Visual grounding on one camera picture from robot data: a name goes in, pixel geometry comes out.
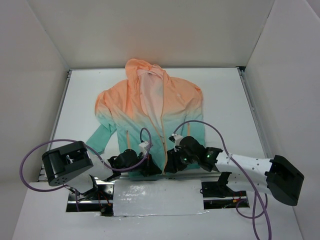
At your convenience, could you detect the orange and teal zip jacket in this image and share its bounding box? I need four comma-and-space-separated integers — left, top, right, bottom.
86, 58, 205, 174

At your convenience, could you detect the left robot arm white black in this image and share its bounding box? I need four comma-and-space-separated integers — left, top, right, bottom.
42, 141, 162, 200

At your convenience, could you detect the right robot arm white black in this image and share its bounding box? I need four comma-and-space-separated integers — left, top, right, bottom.
165, 134, 305, 206

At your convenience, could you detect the silver foil covered panel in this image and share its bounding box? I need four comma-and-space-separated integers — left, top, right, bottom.
113, 179, 205, 217

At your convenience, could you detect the aluminium table frame rail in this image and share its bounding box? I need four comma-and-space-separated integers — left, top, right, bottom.
37, 66, 270, 182

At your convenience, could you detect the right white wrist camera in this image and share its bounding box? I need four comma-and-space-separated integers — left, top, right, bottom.
168, 133, 184, 146

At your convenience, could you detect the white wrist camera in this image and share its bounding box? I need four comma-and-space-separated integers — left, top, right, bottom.
168, 133, 184, 146
138, 141, 153, 156

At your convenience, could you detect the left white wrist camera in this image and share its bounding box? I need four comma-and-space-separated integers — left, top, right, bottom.
138, 141, 153, 156

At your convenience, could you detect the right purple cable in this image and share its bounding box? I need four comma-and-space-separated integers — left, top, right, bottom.
172, 120, 273, 240

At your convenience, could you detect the purple cable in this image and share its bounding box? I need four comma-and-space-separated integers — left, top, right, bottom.
172, 120, 273, 240
19, 127, 152, 213

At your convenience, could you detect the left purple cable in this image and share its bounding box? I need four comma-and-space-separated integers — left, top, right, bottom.
19, 127, 152, 213

